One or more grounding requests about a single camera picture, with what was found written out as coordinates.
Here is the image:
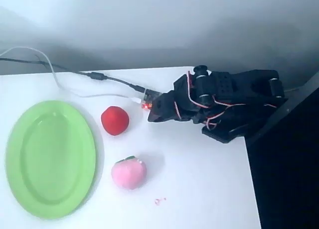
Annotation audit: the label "black power cable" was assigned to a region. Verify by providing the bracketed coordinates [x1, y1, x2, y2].
[0, 56, 147, 93]

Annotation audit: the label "red white servo wire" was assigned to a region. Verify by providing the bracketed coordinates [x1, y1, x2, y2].
[204, 103, 247, 130]
[186, 71, 217, 109]

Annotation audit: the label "controller board with red led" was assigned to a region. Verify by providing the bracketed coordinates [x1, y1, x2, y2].
[141, 88, 161, 111]

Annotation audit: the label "black and white cables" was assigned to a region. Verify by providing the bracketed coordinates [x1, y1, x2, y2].
[0, 46, 144, 104]

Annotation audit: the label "black cabinet with grey edge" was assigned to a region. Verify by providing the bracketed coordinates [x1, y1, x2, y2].
[245, 72, 319, 229]

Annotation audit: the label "pink plush peach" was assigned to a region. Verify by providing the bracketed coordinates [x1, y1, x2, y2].
[111, 155, 148, 190]

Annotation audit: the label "red plush fruit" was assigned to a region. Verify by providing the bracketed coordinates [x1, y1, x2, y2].
[100, 106, 130, 136]

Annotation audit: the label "green oval plate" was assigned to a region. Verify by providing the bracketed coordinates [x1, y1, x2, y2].
[4, 100, 97, 219]

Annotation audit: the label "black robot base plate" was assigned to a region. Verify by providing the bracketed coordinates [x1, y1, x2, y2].
[201, 119, 247, 144]

